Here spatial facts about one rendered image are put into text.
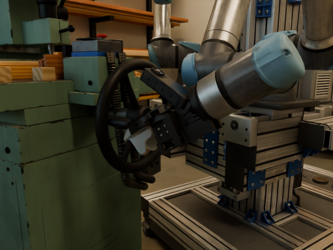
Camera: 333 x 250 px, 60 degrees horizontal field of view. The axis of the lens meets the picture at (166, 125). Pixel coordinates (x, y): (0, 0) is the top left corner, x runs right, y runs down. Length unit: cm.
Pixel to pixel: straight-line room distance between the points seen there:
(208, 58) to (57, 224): 58
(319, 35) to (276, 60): 56
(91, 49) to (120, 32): 344
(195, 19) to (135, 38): 98
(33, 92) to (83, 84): 12
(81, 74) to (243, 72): 47
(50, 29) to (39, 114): 28
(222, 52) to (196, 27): 405
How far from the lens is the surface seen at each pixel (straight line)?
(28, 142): 75
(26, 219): 81
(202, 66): 58
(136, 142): 58
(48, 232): 86
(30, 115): 74
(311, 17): 94
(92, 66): 75
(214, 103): 46
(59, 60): 87
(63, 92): 79
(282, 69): 43
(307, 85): 149
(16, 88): 72
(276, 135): 105
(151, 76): 54
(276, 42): 43
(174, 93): 51
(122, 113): 75
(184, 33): 476
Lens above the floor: 94
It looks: 12 degrees down
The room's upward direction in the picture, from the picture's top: straight up
